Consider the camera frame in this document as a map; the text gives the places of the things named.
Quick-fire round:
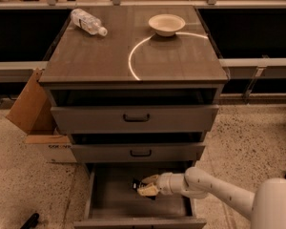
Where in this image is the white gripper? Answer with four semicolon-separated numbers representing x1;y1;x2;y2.
137;173;173;197

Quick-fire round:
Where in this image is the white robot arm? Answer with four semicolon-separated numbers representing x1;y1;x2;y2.
133;167;286;229

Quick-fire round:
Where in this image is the bottom grey open drawer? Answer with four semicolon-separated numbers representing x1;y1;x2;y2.
73;161;206;229

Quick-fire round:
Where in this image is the middle grey drawer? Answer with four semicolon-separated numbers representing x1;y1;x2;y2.
71;142;205;163

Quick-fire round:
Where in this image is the top grey drawer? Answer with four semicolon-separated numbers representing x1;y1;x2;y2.
51;105;218;134

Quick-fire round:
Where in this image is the grey drawer cabinet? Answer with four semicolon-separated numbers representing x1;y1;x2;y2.
38;5;229;229

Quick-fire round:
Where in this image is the black object on floor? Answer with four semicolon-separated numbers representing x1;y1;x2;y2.
20;213;39;229

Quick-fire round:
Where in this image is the open cardboard box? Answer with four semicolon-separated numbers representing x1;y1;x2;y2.
7;69;76;163

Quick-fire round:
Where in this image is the white paper bowl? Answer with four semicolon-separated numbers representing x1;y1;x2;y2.
149;14;185;37

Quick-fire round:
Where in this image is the clear plastic water bottle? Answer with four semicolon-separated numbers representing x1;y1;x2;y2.
71;9;108;36

